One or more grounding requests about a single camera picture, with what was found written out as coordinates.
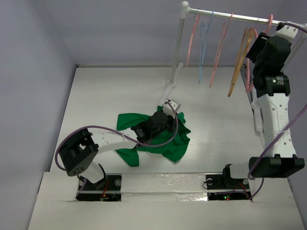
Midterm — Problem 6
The green t shirt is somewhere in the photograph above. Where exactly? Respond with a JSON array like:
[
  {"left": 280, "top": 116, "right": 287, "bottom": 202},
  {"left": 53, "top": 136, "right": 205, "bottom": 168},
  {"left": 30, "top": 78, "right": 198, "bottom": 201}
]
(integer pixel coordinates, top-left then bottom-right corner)
[{"left": 116, "top": 112, "right": 191, "bottom": 167}]

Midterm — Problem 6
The pink plastic hanger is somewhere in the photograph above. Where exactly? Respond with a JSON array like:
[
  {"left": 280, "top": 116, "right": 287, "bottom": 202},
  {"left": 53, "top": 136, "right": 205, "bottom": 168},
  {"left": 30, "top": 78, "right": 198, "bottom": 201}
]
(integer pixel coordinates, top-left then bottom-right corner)
[{"left": 245, "top": 14, "right": 273, "bottom": 93}]

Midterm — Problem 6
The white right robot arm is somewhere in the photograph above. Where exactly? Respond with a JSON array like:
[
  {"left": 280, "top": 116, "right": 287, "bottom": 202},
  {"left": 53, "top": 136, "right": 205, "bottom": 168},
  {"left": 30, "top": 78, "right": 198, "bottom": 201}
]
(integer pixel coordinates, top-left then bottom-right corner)
[{"left": 221, "top": 22, "right": 307, "bottom": 188}]

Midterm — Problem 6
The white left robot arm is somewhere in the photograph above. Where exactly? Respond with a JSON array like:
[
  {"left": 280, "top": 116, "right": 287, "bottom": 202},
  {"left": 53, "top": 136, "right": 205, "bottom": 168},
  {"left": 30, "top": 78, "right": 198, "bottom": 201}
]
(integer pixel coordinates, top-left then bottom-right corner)
[{"left": 55, "top": 101, "right": 179, "bottom": 189}]

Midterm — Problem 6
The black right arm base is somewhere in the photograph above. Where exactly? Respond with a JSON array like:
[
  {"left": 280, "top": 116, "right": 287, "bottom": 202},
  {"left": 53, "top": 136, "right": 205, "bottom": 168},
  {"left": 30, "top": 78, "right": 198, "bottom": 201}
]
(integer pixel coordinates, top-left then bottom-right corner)
[{"left": 202, "top": 174, "right": 251, "bottom": 201}]

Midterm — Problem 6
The orange wooden hanger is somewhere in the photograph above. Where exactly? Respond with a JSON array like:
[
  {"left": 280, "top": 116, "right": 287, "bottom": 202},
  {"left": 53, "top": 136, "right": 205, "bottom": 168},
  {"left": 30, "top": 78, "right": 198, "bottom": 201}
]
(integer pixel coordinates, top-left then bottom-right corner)
[{"left": 227, "top": 28, "right": 254, "bottom": 97}]

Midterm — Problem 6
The pink hanger middle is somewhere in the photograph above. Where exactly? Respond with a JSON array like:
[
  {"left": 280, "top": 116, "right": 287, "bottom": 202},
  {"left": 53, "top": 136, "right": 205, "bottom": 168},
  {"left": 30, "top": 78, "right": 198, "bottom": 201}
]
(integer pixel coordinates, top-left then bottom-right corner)
[{"left": 209, "top": 13, "right": 233, "bottom": 87}]

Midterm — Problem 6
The pink hanger leftmost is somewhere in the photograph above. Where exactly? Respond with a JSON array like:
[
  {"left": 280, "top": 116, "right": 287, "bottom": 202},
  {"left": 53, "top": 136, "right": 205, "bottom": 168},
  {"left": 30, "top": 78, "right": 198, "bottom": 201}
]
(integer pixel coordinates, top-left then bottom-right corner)
[{"left": 186, "top": 14, "right": 200, "bottom": 68}]

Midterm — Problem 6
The white clothes rack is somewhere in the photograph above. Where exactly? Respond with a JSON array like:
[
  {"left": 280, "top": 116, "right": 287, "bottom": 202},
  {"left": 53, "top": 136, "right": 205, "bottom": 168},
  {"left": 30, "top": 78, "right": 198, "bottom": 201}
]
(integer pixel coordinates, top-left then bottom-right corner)
[{"left": 158, "top": 1, "right": 307, "bottom": 106}]

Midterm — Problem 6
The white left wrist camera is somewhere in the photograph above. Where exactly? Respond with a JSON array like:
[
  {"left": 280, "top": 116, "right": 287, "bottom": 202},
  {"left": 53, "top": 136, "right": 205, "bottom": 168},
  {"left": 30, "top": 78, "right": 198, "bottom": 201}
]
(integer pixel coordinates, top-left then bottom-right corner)
[{"left": 162, "top": 99, "right": 181, "bottom": 117}]

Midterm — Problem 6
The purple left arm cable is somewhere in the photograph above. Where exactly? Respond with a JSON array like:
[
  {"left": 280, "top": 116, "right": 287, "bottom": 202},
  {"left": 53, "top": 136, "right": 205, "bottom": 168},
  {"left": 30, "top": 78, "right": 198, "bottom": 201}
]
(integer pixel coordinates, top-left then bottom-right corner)
[{"left": 55, "top": 102, "right": 179, "bottom": 199}]

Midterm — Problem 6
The blue wire hanger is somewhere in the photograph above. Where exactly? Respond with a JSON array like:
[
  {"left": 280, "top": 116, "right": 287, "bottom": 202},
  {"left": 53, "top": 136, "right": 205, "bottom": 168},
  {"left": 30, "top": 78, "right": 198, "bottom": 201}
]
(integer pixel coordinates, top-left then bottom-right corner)
[{"left": 199, "top": 11, "right": 214, "bottom": 84}]

